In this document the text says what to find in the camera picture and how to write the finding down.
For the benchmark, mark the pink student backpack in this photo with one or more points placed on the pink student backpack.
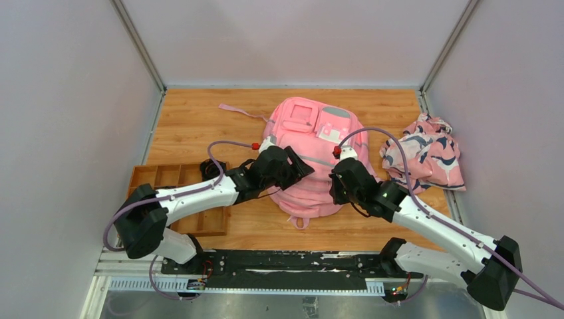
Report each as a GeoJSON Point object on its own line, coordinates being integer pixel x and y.
{"type": "Point", "coordinates": [313, 129]}

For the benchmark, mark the pink patterned cloth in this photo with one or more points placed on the pink patterned cloth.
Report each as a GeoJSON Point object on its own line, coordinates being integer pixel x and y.
{"type": "Point", "coordinates": [426, 156]}

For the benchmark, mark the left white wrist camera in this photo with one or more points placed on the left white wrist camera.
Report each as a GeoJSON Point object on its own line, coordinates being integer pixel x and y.
{"type": "Point", "coordinates": [265, 144]}

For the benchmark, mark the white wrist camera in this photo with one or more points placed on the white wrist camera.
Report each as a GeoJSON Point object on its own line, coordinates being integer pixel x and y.
{"type": "Point", "coordinates": [341, 153]}
{"type": "Point", "coordinates": [265, 144]}

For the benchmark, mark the wooden compartment tray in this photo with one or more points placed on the wooden compartment tray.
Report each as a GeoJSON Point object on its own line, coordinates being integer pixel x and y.
{"type": "Point", "coordinates": [212, 222]}

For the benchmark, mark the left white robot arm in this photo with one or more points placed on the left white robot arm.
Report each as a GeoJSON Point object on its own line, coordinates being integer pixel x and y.
{"type": "Point", "coordinates": [143, 221]}

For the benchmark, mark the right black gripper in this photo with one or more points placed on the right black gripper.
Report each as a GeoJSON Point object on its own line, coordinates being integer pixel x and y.
{"type": "Point", "coordinates": [337, 199]}

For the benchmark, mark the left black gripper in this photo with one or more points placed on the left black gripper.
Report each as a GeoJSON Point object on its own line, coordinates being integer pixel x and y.
{"type": "Point", "coordinates": [290, 167]}

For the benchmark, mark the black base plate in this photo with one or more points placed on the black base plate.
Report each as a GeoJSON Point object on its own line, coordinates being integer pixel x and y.
{"type": "Point", "coordinates": [288, 270]}

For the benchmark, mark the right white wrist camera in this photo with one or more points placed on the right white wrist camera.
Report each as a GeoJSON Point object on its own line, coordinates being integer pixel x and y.
{"type": "Point", "coordinates": [341, 153]}

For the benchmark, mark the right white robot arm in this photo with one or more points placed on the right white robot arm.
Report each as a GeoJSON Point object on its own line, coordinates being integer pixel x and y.
{"type": "Point", "coordinates": [486, 267]}

